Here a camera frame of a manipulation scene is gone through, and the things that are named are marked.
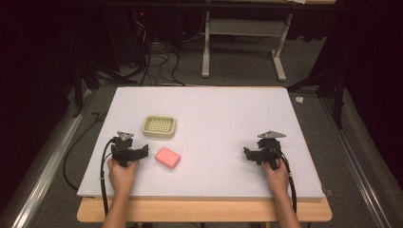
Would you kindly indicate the cream perforated soap dish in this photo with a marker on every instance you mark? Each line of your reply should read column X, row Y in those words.
column 159, row 126

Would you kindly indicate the dark computer tower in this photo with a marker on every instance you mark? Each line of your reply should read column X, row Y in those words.
column 126, row 34

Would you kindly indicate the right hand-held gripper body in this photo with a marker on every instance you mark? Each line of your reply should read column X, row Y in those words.
column 267, row 153

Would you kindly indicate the person's right hand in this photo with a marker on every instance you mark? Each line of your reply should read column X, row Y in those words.
column 278, row 180

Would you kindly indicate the person's left hand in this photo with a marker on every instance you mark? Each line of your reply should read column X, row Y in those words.
column 122, row 179

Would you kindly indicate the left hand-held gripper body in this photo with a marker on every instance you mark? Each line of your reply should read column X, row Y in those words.
column 122, row 152

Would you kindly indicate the white foam board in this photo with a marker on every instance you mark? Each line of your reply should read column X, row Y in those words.
column 215, row 126

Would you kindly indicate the wooden table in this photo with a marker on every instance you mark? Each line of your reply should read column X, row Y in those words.
column 202, row 210

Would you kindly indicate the crumpled white paper scrap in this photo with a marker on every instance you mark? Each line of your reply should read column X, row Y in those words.
column 299, row 100

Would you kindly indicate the aluminium floor rail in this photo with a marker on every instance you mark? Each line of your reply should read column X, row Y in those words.
column 358, row 164
column 41, row 177

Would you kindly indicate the white metal desk frame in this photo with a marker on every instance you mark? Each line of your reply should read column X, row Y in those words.
column 245, row 28

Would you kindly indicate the pink soap bar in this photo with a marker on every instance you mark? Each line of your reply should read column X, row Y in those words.
column 167, row 157

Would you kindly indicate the black metal stand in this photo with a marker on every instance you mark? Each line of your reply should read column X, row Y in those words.
column 82, row 79
column 338, row 91

